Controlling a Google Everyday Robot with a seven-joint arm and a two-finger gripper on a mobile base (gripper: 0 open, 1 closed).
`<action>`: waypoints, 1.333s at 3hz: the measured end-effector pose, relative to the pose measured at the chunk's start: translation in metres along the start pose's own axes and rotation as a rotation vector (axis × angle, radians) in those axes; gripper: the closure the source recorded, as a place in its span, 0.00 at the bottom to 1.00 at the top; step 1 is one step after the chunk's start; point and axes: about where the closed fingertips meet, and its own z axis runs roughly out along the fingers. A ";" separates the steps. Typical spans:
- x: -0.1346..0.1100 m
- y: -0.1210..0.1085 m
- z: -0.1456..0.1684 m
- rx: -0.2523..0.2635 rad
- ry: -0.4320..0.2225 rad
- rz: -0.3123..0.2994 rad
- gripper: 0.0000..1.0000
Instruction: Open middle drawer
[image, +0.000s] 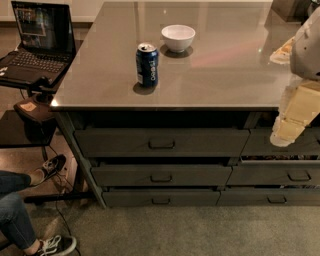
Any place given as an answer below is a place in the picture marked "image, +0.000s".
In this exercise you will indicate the black open laptop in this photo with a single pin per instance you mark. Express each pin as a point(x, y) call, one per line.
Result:
point(47, 45)

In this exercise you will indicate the white ceramic bowl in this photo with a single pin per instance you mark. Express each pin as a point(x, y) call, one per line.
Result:
point(178, 37)

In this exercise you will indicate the black sneaker far foot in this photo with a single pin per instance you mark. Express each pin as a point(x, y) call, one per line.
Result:
point(48, 169)

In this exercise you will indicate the black laptop stand table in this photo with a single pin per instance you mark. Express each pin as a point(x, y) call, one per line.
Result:
point(20, 132)

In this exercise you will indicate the blue pepsi soda can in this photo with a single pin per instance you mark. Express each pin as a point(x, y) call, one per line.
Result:
point(147, 64)

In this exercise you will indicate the black sneaker foot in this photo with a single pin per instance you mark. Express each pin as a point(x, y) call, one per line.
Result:
point(48, 169)
point(55, 246)

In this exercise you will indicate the person legs in jeans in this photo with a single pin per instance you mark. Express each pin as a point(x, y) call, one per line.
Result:
point(15, 223)

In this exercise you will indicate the black device with sticky note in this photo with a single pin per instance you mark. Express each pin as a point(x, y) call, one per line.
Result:
point(33, 110)

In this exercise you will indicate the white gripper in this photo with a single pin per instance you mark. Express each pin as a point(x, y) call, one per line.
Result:
point(307, 53)

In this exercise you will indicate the black sneaker near foot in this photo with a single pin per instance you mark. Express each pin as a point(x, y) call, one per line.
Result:
point(55, 246)

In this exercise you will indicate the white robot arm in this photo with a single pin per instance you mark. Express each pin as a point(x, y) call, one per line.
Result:
point(302, 52)

